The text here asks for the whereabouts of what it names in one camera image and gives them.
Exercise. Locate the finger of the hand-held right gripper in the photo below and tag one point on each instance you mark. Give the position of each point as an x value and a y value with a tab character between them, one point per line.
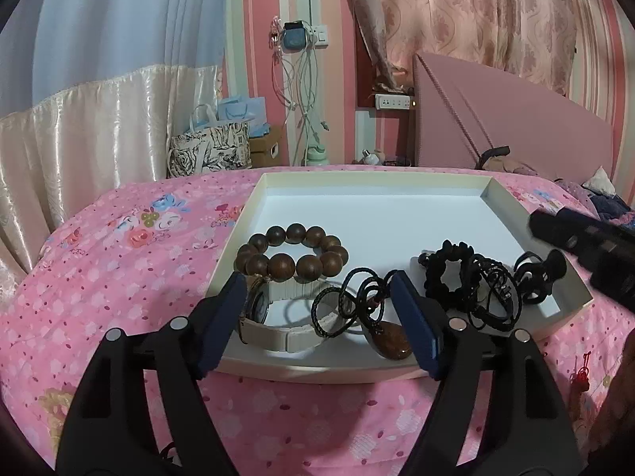
560	233
600	220

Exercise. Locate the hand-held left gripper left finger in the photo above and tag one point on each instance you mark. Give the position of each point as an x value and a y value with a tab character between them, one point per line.
223	325

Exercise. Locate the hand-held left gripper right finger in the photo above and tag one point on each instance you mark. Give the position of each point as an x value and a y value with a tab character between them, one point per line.
411	325

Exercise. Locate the black scrunchie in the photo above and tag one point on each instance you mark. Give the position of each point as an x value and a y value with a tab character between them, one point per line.
436	277

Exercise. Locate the white shallow box tray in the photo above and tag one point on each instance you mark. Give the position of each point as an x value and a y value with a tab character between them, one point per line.
377	208

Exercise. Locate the blue patterned quilt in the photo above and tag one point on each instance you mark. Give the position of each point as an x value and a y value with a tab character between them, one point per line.
617	208

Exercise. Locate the purple dotted blanket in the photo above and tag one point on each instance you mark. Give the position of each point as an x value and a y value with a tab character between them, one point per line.
578	191

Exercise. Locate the white pillow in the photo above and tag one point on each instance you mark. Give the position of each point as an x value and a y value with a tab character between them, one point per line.
600	181

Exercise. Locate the pink floral bedsheet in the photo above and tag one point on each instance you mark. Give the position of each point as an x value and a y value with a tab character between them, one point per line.
124	282

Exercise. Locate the pink bed headboard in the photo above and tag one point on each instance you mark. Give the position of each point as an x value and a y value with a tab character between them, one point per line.
521	124

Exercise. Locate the floral print tote bag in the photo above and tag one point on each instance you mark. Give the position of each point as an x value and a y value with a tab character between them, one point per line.
211	151

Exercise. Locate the brown cardboard box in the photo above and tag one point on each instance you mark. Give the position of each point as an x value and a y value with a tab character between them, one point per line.
268	148

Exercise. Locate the white power strip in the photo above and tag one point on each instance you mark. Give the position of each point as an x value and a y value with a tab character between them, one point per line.
394	101

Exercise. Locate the light blue gift bag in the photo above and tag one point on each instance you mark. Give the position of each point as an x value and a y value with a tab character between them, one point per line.
243	111

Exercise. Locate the pink patterned curtain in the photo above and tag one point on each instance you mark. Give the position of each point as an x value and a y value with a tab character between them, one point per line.
461	15

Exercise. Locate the blue and cream curtain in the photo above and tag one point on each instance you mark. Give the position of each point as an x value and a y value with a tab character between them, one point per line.
99	84

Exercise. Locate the blue device on wall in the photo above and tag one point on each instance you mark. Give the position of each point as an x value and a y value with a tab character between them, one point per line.
293	38

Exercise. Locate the white wall socket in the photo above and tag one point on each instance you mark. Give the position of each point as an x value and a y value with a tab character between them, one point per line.
320	37

